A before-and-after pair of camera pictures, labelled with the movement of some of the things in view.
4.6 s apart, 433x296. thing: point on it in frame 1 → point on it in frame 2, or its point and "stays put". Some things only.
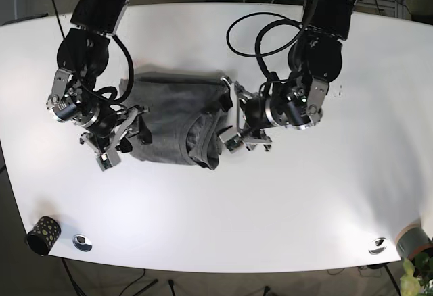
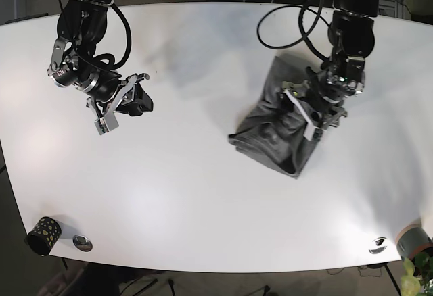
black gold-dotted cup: x=44 y=233 stays put
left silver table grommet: x=82 y=242 stays put
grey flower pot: x=412 y=240 stays put
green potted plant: x=419 y=274 stays put
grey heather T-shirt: x=183 y=113 → x=270 y=134
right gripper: x=254 y=114 → x=316 y=117
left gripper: x=107 y=126 → x=107 y=110
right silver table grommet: x=378 y=246 stays put
